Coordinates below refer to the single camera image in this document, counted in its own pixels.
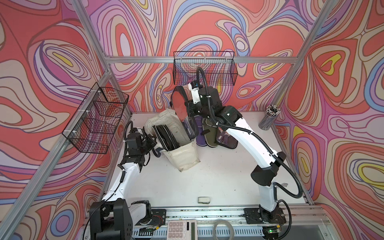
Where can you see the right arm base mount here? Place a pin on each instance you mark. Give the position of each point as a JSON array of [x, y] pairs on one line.
[[262, 216]]

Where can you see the purple paddle case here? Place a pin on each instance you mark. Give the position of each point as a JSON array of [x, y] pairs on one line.
[[201, 141]]

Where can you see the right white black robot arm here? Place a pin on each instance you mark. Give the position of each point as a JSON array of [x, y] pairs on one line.
[[268, 160]]

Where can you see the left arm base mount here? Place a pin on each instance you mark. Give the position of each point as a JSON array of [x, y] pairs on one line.
[[158, 219]]

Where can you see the olive green paddle case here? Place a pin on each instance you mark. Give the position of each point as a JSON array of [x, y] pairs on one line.
[[210, 133]]

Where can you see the back black wire basket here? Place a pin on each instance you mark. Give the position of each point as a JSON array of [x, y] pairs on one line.
[[219, 67]]

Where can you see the metal mesh pencil cup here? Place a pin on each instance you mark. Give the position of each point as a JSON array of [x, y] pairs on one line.
[[271, 113]]

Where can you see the aluminium front rail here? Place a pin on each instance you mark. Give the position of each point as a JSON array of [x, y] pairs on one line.
[[302, 215]]

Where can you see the left black wire basket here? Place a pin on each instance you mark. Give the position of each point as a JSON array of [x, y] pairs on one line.
[[96, 120]]

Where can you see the grey tape roll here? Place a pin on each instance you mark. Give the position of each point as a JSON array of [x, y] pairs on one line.
[[223, 228]]

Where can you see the white eraser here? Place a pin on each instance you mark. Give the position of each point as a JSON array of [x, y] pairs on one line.
[[204, 200]]

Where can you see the black paddle cases in bag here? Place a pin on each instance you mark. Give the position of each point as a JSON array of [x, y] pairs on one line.
[[166, 137]]

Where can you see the beige canvas tote bag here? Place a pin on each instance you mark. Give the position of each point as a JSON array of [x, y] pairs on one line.
[[186, 156]]

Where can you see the clear red paddle case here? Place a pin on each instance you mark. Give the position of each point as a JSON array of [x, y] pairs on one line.
[[224, 139], [179, 102]]

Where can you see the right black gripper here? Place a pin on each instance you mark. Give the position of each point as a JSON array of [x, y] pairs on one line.
[[191, 106]]

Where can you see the black wire basket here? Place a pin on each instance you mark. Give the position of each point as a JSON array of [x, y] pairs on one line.
[[219, 67], [96, 120]]

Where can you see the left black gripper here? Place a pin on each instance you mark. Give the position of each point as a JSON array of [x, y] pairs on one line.
[[152, 143]]

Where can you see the white pink calculator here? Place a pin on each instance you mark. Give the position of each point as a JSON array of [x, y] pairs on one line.
[[182, 230]]

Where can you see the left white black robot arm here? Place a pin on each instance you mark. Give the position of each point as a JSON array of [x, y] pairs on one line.
[[113, 218]]

